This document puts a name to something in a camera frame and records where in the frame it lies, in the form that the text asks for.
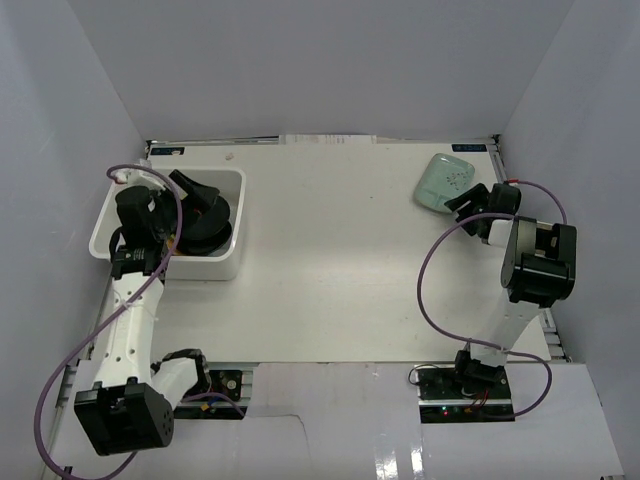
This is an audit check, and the black round plate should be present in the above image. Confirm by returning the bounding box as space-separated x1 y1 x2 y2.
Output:
177 222 233 256
179 197 231 249

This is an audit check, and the pale green rectangular dish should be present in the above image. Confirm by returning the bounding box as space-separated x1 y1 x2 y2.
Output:
413 153 475 214

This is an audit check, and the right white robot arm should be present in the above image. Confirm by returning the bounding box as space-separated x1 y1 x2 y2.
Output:
445 180 578 399

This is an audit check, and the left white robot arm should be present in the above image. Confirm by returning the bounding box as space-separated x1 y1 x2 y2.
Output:
74 167 212 456

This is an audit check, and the white plastic bin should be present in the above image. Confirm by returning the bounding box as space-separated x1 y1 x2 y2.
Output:
89 164 246 281

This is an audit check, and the dark label sticker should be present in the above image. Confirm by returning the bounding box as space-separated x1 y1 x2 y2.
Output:
451 143 487 153
149 146 185 156

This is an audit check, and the left dark label sticker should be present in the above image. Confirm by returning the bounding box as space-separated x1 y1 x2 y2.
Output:
149 146 185 156

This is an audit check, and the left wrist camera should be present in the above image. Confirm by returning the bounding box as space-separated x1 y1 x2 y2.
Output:
107 160 164 190

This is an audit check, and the aluminium frame rail right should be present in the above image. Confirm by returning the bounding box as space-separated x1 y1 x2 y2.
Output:
487 142 576 357

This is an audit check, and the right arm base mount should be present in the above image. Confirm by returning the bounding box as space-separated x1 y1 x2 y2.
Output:
407 364 515 425

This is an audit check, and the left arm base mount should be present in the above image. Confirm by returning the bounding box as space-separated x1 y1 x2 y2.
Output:
174 369 253 421

